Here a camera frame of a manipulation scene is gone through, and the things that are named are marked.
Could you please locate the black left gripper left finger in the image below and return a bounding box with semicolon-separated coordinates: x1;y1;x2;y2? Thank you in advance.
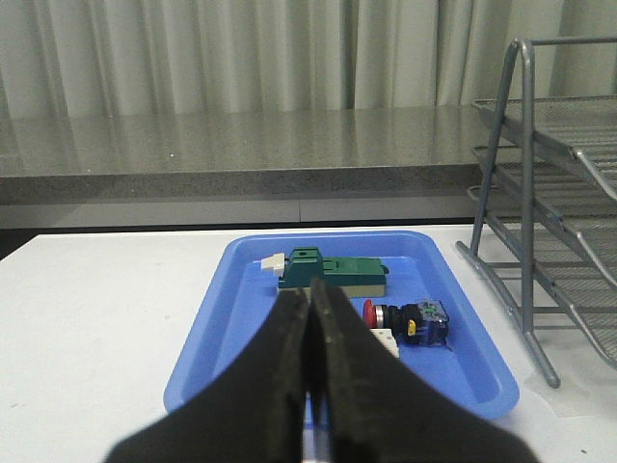
107;290;309;462

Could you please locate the blue plastic tray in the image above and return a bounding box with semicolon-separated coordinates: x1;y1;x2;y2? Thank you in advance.
164;231;519;419

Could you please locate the white circuit breaker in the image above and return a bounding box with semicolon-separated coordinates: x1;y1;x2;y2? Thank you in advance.
370;328;400;359

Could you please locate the grey stone counter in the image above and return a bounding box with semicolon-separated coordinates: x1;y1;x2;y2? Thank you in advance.
1;106;488;205

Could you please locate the red emergency stop button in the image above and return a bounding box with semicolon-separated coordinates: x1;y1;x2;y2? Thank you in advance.
362;299;449;346

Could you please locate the grey metal rack frame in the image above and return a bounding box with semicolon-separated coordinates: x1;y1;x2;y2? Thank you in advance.
458;39;616;388

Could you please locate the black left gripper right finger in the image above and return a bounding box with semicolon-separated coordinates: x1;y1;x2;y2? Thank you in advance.
308;280;537;462

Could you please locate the green limit switch module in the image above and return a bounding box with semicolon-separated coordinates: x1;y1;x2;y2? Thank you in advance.
260;247;389;298

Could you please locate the mesh tray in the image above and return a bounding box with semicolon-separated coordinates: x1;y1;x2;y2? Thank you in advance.
470;95;617;204
471;146;616;288
466;185;617;368

